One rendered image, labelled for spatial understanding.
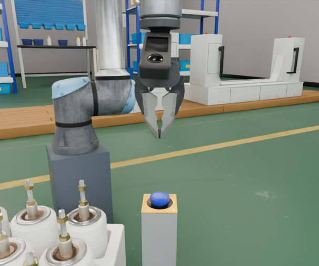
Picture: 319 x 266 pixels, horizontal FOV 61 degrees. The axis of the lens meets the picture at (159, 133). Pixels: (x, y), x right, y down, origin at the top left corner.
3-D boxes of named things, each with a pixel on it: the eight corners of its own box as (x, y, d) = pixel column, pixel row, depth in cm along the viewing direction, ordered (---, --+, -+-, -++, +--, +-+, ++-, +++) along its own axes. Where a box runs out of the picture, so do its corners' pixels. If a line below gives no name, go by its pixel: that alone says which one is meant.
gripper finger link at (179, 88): (183, 113, 51) (185, 65, 49) (184, 115, 50) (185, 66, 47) (158, 113, 51) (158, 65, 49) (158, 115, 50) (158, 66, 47)
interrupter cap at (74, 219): (62, 227, 58) (62, 224, 58) (73, 208, 65) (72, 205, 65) (97, 227, 58) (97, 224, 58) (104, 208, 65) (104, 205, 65)
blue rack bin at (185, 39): (168, 45, 593) (169, 35, 587) (184, 45, 609) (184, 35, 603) (180, 44, 550) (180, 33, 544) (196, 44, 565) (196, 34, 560)
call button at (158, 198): (150, 199, 58) (150, 190, 57) (169, 199, 57) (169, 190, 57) (149, 209, 54) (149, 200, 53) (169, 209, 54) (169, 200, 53)
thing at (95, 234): (64, 297, 62) (55, 229, 57) (76, 265, 71) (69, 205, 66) (105, 297, 62) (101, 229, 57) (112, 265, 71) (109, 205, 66)
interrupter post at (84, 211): (77, 220, 61) (76, 207, 60) (81, 214, 63) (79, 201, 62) (88, 220, 61) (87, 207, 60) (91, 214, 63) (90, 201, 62)
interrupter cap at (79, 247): (94, 256, 50) (93, 253, 50) (52, 276, 45) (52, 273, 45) (77, 235, 56) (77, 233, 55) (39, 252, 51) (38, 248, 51)
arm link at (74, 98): (54, 116, 93) (49, 76, 89) (93, 113, 98) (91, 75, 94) (54, 125, 82) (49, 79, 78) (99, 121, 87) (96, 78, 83)
